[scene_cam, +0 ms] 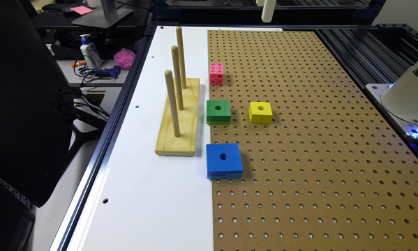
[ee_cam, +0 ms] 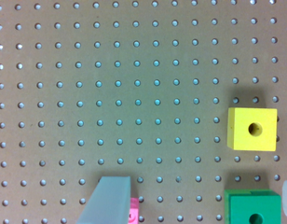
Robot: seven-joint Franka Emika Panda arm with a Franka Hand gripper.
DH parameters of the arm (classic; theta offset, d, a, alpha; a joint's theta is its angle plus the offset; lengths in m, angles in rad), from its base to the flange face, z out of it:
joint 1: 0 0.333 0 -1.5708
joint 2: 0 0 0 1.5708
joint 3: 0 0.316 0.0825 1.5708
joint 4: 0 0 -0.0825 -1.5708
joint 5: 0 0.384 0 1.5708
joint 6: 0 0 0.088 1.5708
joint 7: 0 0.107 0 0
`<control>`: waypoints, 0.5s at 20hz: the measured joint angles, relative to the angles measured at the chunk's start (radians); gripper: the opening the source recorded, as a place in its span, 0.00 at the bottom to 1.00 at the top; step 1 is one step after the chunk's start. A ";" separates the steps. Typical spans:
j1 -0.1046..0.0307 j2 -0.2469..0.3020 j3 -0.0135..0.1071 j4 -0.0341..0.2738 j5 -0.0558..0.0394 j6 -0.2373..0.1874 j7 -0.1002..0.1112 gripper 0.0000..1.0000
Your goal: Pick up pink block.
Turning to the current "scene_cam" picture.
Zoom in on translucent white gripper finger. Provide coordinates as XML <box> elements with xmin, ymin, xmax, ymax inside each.
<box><xmin>260</xmin><ymin>0</ymin><xmax>276</xmax><ymax>23</ymax></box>

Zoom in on pink linking cube block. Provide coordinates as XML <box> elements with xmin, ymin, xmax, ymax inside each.
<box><xmin>209</xmin><ymin>63</ymin><xmax>224</xmax><ymax>85</ymax></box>

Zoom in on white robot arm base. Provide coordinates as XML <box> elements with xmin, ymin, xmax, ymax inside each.
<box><xmin>380</xmin><ymin>61</ymin><xmax>418</xmax><ymax>126</ymax></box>

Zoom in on rear wooden peg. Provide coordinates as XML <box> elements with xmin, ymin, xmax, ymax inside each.
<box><xmin>176</xmin><ymin>26</ymin><xmax>187</xmax><ymax>89</ymax></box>

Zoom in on wooden peg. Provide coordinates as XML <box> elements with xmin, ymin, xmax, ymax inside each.
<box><xmin>176</xmin><ymin>26</ymin><xmax>187</xmax><ymax>89</ymax></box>
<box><xmin>165</xmin><ymin>70</ymin><xmax>180</xmax><ymax>137</ymax></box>
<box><xmin>171</xmin><ymin>45</ymin><xmax>184</xmax><ymax>110</ymax></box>

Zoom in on middle wooden peg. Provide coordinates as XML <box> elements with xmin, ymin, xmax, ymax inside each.
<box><xmin>171</xmin><ymin>45</ymin><xmax>184</xmax><ymax>110</ymax></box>

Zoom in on yellow square block with hole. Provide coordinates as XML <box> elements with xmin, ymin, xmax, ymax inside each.
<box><xmin>248</xmin><ymin>102</ymin><xmax>273</xmax><ymax>124</ymax></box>

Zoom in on green square block with hole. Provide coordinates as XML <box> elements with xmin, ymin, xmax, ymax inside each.
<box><xmin>207</xmin><ymin>100</ymin><xmax>231</xmax><ymax>125</ymax></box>

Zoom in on front wooden peg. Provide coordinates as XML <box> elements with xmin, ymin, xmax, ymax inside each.
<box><xmin>165</xmin><ymin>70</ymin><xmax>180</xmax><ymax>137</ymax></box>

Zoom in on pink mesh bath sponge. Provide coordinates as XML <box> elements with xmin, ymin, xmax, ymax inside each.
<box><xmin>114</xmin><ymin>48</ymin><xmax>135</xmax><ymax>70</ymax></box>

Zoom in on blue square block with hole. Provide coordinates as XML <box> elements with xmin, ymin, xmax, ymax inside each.
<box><xmin>206</xmin><ymin>143</ymin><xmax>244</xmax><ymax>180</ymax></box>

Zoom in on silver monitor stand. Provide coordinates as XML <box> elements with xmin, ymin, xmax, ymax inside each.
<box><xmin>71</xmin><ymin>0</ymin><xmax>133</xmax><ymax>29</ymax></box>

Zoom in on blue glue gun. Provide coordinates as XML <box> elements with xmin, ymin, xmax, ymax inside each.
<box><xmin>93</xmin><ymin>66</ymin><xmax>121</xmax><ymax>79</ymax></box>

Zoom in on wooden peg base board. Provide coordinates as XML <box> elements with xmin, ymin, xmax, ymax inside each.
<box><xmin>155</xmin><ymin>78</ymin><xmax>200</xmax><ymax>157</ymax></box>

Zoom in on brown perforated pegboard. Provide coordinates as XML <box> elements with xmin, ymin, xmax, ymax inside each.
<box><xmin>208</xmin><ymin>30</ymin><xmax>418</xmax><ymax>250</ymax></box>

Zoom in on white lotion pump bottle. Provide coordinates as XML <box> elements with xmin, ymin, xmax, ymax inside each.
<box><xmin>80</xmin><ymin>34</ymin><xmax>101</xmax><ymax>69</ymax></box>

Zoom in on pink sticky note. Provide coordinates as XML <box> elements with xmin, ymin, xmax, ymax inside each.
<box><xmin>71</xmin><ymin>6</ymin><xmax>94</xmax><ymax>15</ymax></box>

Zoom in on black monitor back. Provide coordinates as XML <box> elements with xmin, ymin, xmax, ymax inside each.
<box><xmin>0</xmin><ymin>0</ymin><xmax>75</xmax><ymax>207</ymax></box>

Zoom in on black aluminium frame rails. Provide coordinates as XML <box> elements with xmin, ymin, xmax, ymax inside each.
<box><xmin>315</xmin><ymin>23</ymin><xmax>418</xmax><ymax>116</ymax></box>

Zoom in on black tangled cable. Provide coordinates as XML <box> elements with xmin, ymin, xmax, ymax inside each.
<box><xmin>72</xmin><ymin>55</ymin><xmax>101</xmax><ymax>84</ymax></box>

